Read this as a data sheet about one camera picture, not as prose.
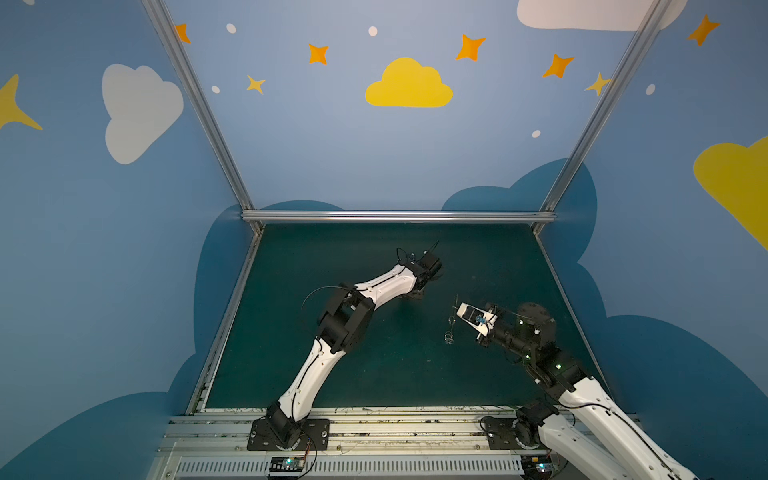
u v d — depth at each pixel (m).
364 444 0.74
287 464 0.71
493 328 0.64
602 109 0.86
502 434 0.75
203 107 0.85
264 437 0.73
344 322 0.60
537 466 0.71
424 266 0.82
